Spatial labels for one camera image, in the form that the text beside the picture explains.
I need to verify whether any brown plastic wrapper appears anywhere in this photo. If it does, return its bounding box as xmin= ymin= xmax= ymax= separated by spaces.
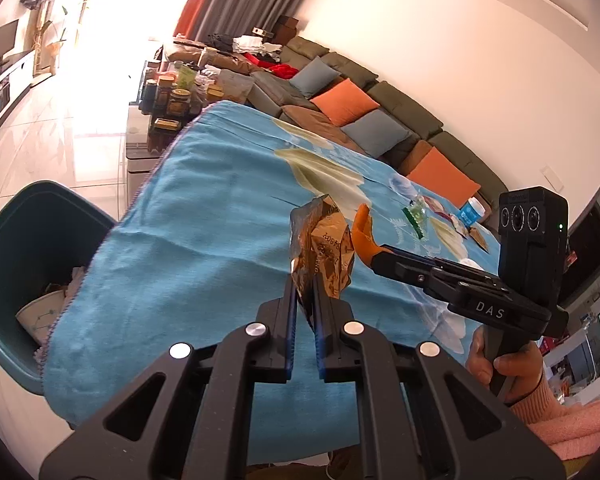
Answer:
xmin=289 ymin=194 xmax=357 ymax=328

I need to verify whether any orange cushion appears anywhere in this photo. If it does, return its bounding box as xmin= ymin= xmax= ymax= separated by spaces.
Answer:
xmin=406 ymin=146 xmax=482 ymax=203
xmin=310 ymin=80 xmax=381 ymax=127

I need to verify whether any olive green sofa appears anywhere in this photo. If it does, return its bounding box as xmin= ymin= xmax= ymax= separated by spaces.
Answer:
xmin=162 ymin=35 xmax=503 ymax=216

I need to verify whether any teal plastic bin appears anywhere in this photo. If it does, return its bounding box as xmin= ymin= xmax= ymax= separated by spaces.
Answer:
xmin=0 ymin=180 xmax=118 ymax=396

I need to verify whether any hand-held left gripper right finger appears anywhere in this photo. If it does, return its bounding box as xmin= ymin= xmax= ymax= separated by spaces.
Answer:
xmin=311 ymin=274 xmax=567 ymax=480

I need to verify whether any small brown packet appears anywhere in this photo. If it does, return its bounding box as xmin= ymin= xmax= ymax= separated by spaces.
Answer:
xmin=450 ymin=215 xmax=491 ymax=254

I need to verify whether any white paper bowl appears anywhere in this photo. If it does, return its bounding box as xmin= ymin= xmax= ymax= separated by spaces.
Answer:
xmin=15 ymin=290 xmax=71 ymax=346

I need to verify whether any group of food jars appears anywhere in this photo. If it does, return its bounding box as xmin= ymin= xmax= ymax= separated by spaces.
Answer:
xmin=140 ymin=57 xmax=226 ymax=128

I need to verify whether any blue grey cushion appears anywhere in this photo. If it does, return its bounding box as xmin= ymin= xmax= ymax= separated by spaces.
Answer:
xmin=341 ymin=108 xmax=415 ymax=158
xmin=288 ymin=56 xmax=343 ymax=100

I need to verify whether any orange curtain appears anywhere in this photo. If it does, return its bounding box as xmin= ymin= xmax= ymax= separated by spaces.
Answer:
xmin=172 ymin=0 xmax=228 ymax=41

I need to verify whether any blue white bottle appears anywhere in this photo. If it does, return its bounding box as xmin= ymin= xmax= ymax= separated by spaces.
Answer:
xmin=457 ymin=197 xmax=486 ymax=226

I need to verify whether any red cloth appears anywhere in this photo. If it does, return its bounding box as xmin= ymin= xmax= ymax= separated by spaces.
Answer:
xmin=242 ymin=52 xmax=301 ymax=80

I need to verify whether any white clothes pile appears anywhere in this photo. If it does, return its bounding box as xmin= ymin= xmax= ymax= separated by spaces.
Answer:
xmin=232 ymin=35 xmax=284 ymax=57

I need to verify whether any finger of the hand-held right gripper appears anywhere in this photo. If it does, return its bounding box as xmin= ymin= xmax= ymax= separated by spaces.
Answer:
xmin=371 ymin=244 xmax=462 ymax=292

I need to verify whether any blue printed blanket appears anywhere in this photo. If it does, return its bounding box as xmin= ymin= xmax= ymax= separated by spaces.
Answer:
xmin=39 ymin=100 xmax=503 ymax=466

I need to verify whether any black monitor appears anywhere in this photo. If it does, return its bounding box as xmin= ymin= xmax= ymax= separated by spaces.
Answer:
xmin=0 ymin=19 xmax=21 ymax=58

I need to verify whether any orange peel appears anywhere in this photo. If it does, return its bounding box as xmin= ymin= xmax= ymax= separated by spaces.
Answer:
xmin=352 ymin=203 xmax=383 ymax=267

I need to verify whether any white TV cabinet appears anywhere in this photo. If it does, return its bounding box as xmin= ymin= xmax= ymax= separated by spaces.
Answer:
xmin=0 ymin=47 xmax=36 ymax=161

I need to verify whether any dark brown box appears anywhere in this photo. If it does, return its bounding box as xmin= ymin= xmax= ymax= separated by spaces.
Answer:
xmin=272 ymin=16 xmax=298 ymax=41

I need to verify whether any green plastic wrapper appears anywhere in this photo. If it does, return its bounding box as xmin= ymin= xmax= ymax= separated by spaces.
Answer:
xmin=401 ymin=195 xmax=431 ymax=238

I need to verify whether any small reddish packet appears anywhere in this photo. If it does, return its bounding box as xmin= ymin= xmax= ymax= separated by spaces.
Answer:
xmin=425 ymin=197 xmax=453 ymax=219

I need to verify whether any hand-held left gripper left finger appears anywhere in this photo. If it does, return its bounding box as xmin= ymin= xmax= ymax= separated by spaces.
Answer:
xmin=39 ymin=274 xmax=300 ymax=480

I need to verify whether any person's right hand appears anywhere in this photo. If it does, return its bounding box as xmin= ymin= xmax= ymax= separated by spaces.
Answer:
xmin=464 ymin=327 xmax=545 ymax=403

